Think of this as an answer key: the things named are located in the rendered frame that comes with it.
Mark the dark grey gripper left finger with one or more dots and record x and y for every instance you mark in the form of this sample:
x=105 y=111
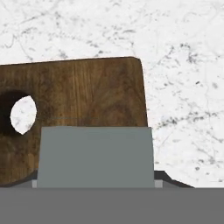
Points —
x=34 y=181

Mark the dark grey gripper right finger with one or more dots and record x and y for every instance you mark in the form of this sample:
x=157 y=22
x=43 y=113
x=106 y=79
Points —
x=161 y=178

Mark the grey rectangular sponge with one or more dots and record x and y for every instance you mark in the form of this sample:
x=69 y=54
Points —
x=95 y=157

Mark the brown wooden cutting board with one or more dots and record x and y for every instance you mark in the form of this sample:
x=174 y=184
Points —
x=87 y=90

